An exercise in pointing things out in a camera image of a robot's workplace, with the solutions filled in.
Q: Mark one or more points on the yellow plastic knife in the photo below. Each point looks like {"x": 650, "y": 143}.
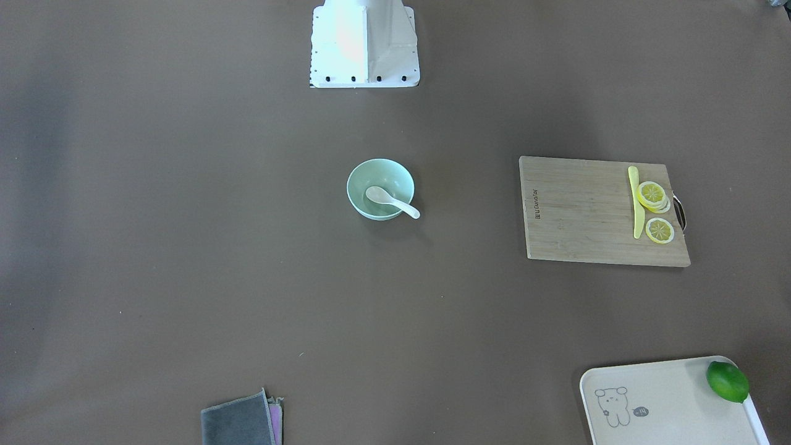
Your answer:
{"x": 638, "y": 209}

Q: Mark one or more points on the bamboo cutting board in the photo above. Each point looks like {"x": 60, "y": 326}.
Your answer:
{"x": 582, "y": 211}

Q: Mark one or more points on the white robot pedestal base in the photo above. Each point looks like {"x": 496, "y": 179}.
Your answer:
{"x": 364, "y": 44}

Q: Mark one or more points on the grey folded cloth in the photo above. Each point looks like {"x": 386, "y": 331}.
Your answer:
{"x": 256, "y": 419}

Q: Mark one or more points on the white ceramic spoon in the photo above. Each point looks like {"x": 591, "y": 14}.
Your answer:
{"x": 382, "y": 197}

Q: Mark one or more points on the light green bowl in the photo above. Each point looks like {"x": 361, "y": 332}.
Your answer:
{"x": 387, "y": 174}

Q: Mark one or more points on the cream rabbit tray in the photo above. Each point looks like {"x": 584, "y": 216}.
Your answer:
{"x": 667, "y": 402}

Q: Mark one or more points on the green lime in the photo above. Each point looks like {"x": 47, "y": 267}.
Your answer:
{"x": 727, "y": 381}

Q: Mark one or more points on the single lemon slice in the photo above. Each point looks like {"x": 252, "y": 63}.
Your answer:
{"x": 660, "y": 231}

